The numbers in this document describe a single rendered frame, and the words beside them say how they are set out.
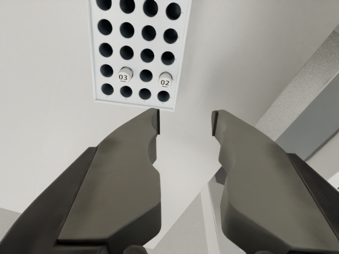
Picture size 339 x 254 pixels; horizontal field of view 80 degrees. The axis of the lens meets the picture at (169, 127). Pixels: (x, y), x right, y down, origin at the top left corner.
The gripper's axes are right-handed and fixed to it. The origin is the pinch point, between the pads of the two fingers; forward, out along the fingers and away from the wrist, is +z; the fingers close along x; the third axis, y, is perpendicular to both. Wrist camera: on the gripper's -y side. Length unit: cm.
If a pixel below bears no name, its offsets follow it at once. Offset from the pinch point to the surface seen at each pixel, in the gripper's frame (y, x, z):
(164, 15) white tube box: -4.5, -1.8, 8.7
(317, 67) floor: 21, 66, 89
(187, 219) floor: 142, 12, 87
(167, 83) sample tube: 0.9, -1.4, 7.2
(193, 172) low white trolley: 16.6, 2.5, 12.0
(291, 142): 3.9, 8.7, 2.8
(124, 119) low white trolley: 7.6, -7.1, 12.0
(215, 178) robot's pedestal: 50, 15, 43
